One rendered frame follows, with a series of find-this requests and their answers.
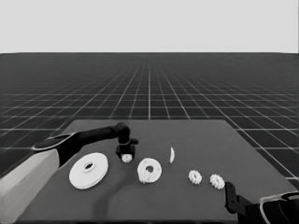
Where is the large thick white disc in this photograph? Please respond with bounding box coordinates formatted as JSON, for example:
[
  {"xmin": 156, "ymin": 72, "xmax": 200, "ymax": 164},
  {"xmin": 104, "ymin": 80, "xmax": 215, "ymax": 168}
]
[{"xmin": 68, "ymin": 151, "xmax": 109, "ymax": 190}]

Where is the white round pin carrier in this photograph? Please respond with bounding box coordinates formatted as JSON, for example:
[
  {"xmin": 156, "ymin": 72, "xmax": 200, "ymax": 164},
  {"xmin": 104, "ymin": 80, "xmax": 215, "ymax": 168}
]
[{"xmin": 136, "ymin": 157, "xmax": 164, "ymax": 185}]

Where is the small white T-shaped piece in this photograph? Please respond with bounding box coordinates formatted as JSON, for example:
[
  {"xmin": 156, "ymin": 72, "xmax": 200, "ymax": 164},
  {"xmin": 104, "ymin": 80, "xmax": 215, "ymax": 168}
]
[{"xmin": 168, "ymin": 147, "xmax": 176, "ymax": 164}]

